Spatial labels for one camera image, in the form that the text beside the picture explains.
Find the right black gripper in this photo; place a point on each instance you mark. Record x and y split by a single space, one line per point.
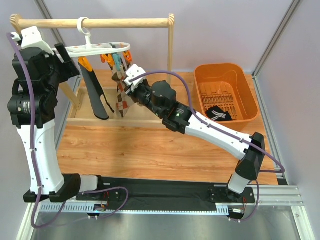
135 91

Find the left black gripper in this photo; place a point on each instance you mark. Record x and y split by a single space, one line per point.
64 59

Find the brown argyle sock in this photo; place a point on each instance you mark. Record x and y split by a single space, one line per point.
123 101

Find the white round clip hanger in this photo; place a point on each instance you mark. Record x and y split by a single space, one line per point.
90 49

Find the teal clothes peg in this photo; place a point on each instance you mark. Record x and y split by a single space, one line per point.
117 60

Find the grey black long sock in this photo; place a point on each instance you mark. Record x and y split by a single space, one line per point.
95 91

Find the black white striped sock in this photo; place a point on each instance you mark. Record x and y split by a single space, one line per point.
215 113

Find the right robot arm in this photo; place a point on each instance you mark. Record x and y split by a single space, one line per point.
161 100

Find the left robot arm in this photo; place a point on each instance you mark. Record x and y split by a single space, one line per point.
32 110

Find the orange clothes peg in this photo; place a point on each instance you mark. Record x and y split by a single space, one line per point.
83 61

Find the wooden hanging rack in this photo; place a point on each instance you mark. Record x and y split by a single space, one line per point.
78 113

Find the orange plastic basket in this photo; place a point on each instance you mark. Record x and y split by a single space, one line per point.
225 85

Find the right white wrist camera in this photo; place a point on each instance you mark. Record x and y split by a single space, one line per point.
133 77

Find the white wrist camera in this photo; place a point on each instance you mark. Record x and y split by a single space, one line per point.
133 77
31 37

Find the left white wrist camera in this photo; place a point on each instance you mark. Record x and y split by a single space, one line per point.
31 37

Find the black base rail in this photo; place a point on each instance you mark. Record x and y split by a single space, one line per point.
115 195

